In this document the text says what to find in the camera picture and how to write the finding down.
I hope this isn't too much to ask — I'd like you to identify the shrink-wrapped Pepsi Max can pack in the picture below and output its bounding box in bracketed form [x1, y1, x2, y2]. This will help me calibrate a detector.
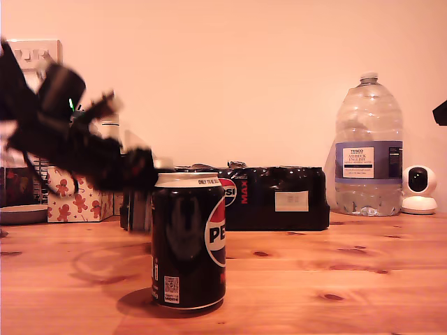
[120, 161, 331, 232]

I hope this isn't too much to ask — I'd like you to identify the white plastic bottle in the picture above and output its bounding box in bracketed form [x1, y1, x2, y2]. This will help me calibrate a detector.
[99, 119, 122, 140]

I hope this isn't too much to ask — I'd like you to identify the gingerbread print tissue box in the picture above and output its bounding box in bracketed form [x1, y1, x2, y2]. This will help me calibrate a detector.
[46, 165, 115, 224]

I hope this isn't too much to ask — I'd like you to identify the grey shallow bowl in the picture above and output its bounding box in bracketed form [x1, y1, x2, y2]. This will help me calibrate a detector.
[0, 204, 49, 226]

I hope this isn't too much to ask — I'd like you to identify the dark red box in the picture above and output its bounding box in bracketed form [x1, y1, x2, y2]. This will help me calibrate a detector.
[0, 166, 36, 208]

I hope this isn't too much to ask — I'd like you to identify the large clear water bottle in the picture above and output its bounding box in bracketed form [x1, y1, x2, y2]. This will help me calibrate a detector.
[324, 71, 404, 218]

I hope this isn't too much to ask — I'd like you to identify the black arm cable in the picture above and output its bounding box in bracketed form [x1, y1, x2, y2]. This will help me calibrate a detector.
[20, 146, 83, 200]

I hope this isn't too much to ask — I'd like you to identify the metal wire basket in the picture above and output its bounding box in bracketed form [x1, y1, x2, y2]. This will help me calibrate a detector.
[33, 156, 50, 205]

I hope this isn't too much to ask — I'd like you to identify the white wall socket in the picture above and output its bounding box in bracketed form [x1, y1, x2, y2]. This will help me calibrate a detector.
[6, 38, 64, 73]

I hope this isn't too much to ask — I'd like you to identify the small white round camera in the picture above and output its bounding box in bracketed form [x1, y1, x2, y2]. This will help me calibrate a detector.
[400, 164, 439, 216]

